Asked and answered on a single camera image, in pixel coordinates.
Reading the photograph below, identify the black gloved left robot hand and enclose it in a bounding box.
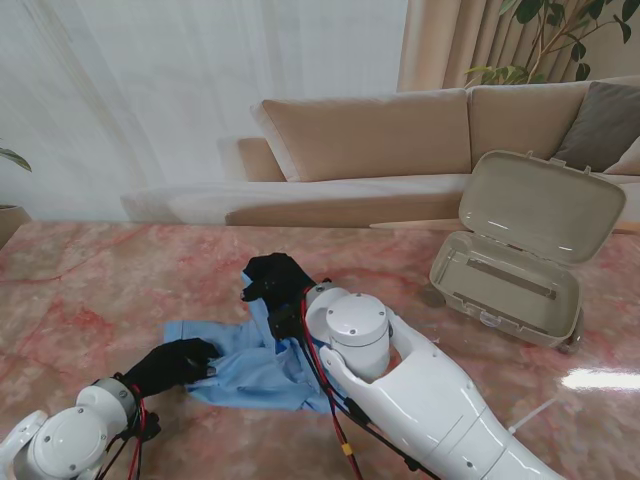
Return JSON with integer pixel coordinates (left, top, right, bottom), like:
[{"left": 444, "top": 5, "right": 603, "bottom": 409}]
[{"left": 124, "top": 338, "right": 224, "bottom": 399}]

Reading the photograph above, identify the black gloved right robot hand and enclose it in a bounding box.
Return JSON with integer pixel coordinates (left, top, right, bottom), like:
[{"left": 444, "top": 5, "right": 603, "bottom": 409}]
[{"left": 241, "top": 253, "right": 319, "bottom": 314}]

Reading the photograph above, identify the light blue shirt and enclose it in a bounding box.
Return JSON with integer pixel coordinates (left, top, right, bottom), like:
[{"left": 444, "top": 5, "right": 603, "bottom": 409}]
[{"left": 158, "top": 269, "right": 336, "bottom": 416}]

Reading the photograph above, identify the beige hard-shell suitcase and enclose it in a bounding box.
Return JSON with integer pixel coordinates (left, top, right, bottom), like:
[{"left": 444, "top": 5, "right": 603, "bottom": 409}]
[{"left": 422, "top": 149, "right": 628, "bottom": 354}]

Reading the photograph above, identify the beige fabric sofa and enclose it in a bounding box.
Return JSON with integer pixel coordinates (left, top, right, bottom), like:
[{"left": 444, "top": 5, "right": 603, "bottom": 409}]
[{"left": 119, "top": 74, "right": 640, "bottom": 229}]

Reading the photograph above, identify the white sheer curtain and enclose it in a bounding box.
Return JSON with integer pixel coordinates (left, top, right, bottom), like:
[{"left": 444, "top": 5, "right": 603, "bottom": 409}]
[{"left": 0, "top": 0, "right": 409, "bottom": 221}]

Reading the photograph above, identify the potted plant with variegated leaves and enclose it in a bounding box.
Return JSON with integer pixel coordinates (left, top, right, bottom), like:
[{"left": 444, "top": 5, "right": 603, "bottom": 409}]
[{"left": 0, "top": 137, "right": 34, "bottom": 249}]

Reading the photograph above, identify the white zip tie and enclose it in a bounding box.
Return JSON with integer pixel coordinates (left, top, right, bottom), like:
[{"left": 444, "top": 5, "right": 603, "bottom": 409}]
[{"left": 507, "top": 398, "right": 556, "bottom": 436}]

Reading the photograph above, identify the beige curtain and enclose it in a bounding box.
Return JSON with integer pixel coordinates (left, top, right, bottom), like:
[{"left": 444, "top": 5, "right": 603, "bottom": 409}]
[{"left": 397, "top": 0, "right": 640, "bottom": 94}]

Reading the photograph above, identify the grey sofa cushion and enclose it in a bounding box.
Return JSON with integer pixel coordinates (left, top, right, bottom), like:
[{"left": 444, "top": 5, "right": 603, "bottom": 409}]
[{"left": 553, "top": 80, "right": 640, "bottom": 174}]

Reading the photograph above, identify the cream sofa cushion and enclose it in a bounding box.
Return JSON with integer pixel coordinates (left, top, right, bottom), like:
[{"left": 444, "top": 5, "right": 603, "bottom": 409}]
[{"left": 602, "top": 144, "right": 640, "bottom": 176}]

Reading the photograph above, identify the tall green leafy plant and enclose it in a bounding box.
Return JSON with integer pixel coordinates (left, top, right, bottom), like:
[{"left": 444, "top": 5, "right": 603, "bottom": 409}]
[{"left": 464, "top": 0, "right": 634, "bottom": 86}]

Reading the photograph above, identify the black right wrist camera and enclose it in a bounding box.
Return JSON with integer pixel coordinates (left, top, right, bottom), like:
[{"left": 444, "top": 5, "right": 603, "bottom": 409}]
[{"left": 267, "top": 304, "right": 304, "bottom": 344}]

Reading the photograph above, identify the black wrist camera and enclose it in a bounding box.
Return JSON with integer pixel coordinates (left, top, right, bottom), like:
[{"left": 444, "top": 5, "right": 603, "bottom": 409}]
[
  {"left": 132, "top": 409, "right": 161, "bottom": 444},
  {"left": 267, "top": 304, "right": 304, "bottom": 344}
]

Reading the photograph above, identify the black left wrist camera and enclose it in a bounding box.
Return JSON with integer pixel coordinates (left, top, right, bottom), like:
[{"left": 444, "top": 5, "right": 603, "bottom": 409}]
[{"left": 132, "top": 409, "right": 161, "bottom": 444}]

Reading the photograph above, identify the red black left arm cable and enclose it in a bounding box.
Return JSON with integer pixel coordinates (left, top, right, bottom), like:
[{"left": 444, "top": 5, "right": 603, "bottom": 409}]
[{"left": 94, "top": 383, "right": 154, "bottom": 480}]

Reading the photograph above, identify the red black arm cable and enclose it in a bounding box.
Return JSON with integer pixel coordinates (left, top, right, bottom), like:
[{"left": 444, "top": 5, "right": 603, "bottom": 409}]
[
  {"left": 94, "top": 383, "right": 154, "bottom": 480},
  {"left": 297, "top": 285, "right": 444, "bottom": 480}
]

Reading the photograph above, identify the red black right arm cable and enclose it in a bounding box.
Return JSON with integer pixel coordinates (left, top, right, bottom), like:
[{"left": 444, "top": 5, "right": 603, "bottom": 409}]
[{"left": 297, "top": 285, "right": 444, "bottom": 480}]

